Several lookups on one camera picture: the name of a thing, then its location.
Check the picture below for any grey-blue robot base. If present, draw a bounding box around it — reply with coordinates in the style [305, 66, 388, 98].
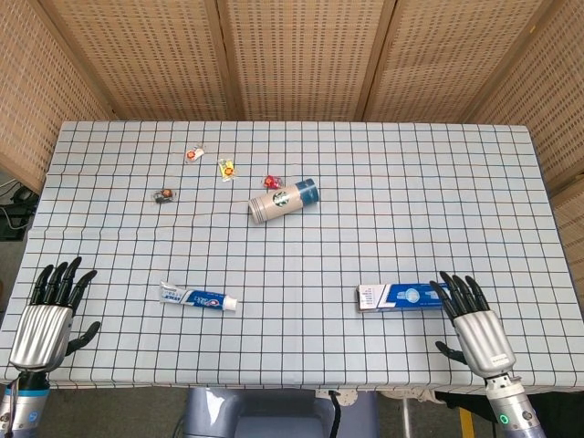
[183, 387, 380, 438]

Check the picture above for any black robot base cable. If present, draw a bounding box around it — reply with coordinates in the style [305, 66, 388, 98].
[328, 391, 344, 438]

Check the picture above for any white checked tablecloth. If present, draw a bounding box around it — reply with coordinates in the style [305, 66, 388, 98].
[0, 120, 584, 390]

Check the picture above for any yellow wrapped candy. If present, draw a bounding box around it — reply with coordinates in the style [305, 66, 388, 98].
[216, 158, 239, 183]

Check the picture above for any blue white toothpaste box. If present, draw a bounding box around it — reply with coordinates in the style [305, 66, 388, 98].
[355, 282, 451, 315]

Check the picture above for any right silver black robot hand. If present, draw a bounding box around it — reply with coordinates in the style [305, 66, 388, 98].
[429, 270, 517, 379]

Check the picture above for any beige blue thermos bottle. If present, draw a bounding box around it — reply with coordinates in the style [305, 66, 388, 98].
[247, 177, 320, 225]

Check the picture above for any bamboo folding screen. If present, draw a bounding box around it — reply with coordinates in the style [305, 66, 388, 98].
[0, 0, 584, 279]

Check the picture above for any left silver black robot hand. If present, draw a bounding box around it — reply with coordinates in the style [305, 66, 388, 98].
[7, 255, 101, 371]

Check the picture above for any black cable bundle on floor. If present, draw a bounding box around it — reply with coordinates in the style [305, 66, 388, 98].
[0, 179, 40, 243]

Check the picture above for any blue white toothpaste tube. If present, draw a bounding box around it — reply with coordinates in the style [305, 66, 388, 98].
[159, 281, 239, 313]

